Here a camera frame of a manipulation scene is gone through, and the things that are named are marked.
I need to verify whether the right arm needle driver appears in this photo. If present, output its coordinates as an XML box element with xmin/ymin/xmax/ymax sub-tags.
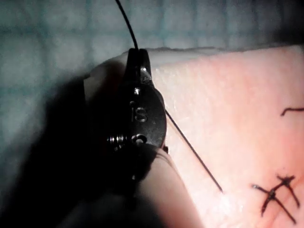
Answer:
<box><xmin>106</xmin><ymin>82</ymin><xmax>167</xmax><ymax>150</ymax></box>

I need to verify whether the right arm needle driver jaw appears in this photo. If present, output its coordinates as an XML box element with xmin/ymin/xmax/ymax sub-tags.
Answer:
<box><xmin>139</xmin><ymin>48</ymin><xmax>154</xmax><ymax>89</ymax></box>
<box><xmin>123</xmin><ymin>48</ymin><xmax>141</xmax><ymax>89</ymax></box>

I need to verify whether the black thread piece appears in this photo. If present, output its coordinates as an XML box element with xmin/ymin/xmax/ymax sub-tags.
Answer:
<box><xmin>280</xmin><ymin>107</ymin><xmax>304</xmax><ymax>117</ymax></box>

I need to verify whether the tissue pad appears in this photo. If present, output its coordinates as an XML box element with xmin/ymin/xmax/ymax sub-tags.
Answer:
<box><xmin>83</xmin><ymin>46</ymin><xmax>304</xmax><ymax>228</ymax></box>

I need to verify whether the black stitching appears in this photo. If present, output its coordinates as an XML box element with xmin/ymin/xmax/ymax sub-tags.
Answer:
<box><xmin>252</xmin><ymin>172</ymin><xmax>300</xmax><ymax>224</ymax></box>

